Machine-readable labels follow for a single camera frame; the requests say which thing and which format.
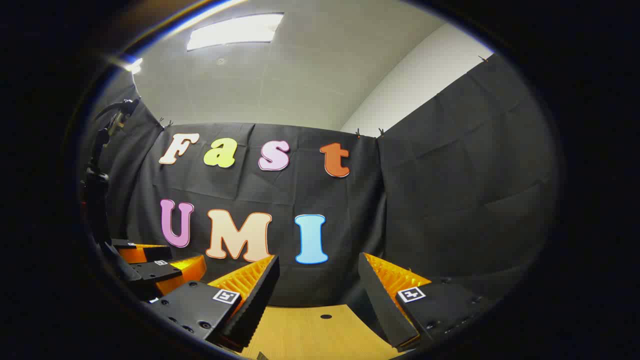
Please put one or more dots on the black backdrop cloth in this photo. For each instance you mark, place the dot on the black backdrop cloth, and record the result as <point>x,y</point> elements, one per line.
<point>440,200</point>

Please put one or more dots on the large ceiling light panel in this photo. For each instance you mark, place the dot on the large ceiling light panel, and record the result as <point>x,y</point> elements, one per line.
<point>235,31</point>

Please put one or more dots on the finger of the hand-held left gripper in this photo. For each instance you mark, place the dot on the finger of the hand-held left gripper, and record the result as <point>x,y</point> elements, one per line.
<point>157,271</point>
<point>150,253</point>

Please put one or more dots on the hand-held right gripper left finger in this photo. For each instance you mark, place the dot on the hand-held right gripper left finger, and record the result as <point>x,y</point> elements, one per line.
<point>250,305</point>

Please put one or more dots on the small ceiling light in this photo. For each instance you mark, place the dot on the small ceiling light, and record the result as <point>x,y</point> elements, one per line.
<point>134,65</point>

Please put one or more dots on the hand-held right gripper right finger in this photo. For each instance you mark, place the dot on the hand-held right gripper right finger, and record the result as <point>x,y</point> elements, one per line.
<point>382,300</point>

